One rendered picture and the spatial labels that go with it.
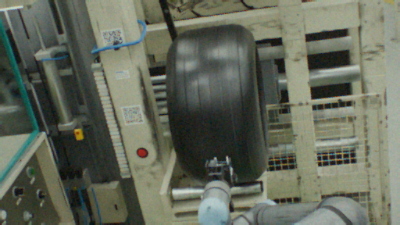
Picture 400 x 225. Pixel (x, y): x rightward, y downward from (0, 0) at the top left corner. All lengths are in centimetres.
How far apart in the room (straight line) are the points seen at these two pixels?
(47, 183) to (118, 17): 64
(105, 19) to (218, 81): 44
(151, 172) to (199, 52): 54
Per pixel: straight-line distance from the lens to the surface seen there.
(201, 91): 182
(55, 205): 215
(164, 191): 209
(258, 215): 155
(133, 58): 198
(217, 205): 146
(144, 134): 210
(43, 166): 207
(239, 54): 186
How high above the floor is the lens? 206
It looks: 25 degrees down
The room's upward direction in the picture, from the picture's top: 11 degrees counter-clockwise
